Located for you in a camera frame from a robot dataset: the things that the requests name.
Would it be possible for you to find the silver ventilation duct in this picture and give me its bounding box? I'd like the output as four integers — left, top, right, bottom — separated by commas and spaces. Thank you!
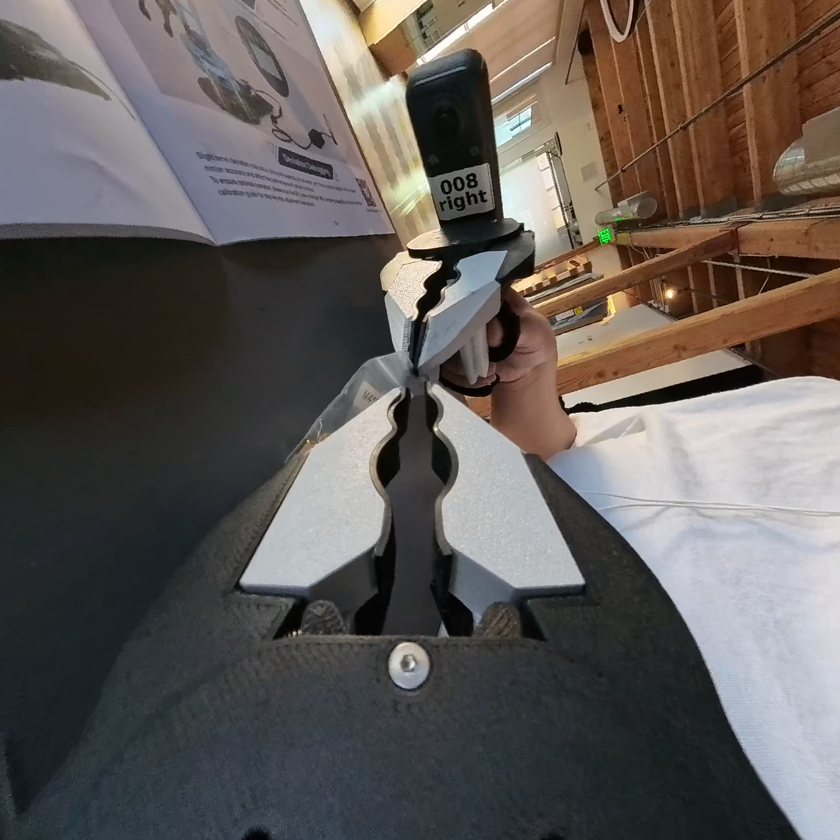
773, 112, 840, 198
594, 193, 658, 228

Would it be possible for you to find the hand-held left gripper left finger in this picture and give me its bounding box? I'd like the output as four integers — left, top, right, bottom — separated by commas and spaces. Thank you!
239, 387, 408, 621

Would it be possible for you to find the person in white shirt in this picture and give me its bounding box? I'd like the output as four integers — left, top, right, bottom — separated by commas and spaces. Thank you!
548, 375, 840, 840

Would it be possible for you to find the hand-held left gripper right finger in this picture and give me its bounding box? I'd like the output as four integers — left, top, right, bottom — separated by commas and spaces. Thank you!
425, 385, 586, 636

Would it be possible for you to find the small clear screw pouch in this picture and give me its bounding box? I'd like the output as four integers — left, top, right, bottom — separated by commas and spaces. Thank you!
305, 354, 421, 455

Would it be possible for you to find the printed instruction manual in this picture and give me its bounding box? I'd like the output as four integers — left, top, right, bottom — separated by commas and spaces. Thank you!
0, 0, 396, 248

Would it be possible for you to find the person's right hand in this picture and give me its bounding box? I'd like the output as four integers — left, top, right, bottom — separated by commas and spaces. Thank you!
489, 292, 560, 413

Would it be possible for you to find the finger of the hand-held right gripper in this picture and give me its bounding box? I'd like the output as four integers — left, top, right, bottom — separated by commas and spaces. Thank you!
382, 258, 455, 371
415, 250, 511, 383

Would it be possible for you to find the dark work desk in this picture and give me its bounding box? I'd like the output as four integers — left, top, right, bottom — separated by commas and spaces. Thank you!
0, 230, 526, 840

